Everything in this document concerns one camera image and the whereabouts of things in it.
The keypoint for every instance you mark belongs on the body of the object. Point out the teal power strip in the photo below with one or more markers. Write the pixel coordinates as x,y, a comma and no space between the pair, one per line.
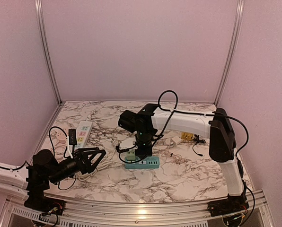
147,163

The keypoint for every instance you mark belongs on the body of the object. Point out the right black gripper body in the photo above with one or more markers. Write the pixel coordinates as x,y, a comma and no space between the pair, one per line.
147,149

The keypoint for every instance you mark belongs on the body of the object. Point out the aluminium frame post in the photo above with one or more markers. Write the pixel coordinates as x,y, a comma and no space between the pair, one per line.
232,47
45,48

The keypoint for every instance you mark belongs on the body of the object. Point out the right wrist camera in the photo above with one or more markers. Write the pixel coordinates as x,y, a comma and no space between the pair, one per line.
126,144

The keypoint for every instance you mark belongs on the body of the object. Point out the white usb charger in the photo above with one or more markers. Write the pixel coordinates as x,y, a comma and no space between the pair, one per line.
173,141

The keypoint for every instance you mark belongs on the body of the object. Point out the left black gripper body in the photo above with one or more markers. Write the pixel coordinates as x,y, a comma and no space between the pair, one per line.
83,169

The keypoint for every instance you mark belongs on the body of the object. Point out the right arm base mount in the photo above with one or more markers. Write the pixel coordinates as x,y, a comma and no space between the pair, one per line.
226,206

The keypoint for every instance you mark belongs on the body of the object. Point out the left aluminium frame post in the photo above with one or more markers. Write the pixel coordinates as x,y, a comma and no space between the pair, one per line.
45,48

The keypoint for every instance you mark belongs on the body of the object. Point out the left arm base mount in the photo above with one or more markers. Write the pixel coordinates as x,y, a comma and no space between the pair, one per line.
45,205

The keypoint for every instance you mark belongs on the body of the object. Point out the right aluminium frame post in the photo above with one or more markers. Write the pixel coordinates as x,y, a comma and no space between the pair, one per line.
232,47

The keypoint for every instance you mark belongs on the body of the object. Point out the front aluminium rail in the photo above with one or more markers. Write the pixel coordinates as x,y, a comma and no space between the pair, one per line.
84,213

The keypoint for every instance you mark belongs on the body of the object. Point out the white multicolour power strip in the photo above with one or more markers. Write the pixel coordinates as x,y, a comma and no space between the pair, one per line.
82,133

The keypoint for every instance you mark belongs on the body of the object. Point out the black power adapter with cable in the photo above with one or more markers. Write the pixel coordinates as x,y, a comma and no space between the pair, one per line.
196,139

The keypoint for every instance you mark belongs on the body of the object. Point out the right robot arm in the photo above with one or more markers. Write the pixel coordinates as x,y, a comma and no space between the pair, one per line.
152,120

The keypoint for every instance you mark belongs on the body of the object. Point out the yellow cube socket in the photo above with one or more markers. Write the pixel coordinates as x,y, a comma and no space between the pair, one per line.
187,136

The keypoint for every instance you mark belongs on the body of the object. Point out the pink round socket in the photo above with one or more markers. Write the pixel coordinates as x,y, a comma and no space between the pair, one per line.
61,135

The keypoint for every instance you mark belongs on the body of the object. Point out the green usb charger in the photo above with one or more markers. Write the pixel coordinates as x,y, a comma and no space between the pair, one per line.
130,155

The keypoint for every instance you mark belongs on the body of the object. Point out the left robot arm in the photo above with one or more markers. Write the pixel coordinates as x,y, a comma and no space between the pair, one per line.
45,170

